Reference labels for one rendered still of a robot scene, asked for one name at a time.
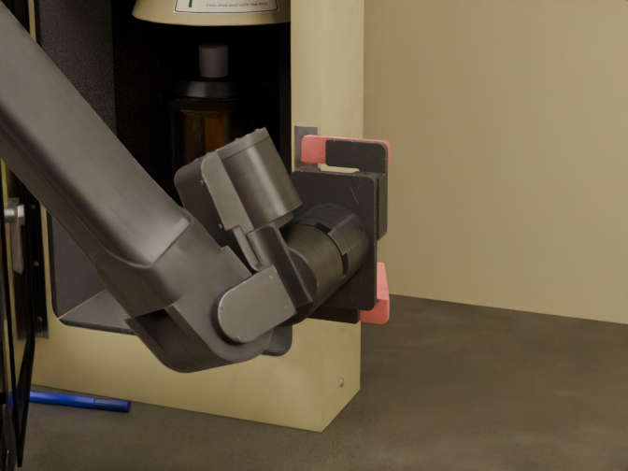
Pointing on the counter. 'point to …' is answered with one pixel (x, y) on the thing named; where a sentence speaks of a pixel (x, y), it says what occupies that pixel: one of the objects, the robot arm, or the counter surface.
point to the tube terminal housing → (113, 365)
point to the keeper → (300, 145)
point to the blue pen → (79, 401)
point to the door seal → (11, 321)
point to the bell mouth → (213, 12)
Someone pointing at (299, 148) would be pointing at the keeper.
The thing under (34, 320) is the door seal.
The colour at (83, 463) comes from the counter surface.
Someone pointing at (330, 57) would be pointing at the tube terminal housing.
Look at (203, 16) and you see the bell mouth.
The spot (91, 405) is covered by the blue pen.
